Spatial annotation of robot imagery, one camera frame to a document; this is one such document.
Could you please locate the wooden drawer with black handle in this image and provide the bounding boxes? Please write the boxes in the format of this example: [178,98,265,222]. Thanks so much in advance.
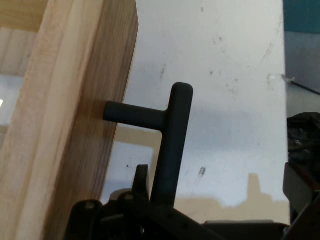
[0,0,195,240]

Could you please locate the black fabric bag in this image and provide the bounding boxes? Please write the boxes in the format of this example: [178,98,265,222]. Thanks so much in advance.
[286,111,320,171]

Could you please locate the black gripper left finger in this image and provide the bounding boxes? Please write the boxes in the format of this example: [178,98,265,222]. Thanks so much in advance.
[64,164,219,240]

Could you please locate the teal foam mat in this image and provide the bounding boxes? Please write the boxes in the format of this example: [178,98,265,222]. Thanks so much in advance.
[283,0,320,33]

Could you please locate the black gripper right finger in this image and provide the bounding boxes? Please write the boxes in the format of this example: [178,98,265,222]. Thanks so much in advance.
[282,162,320,240]

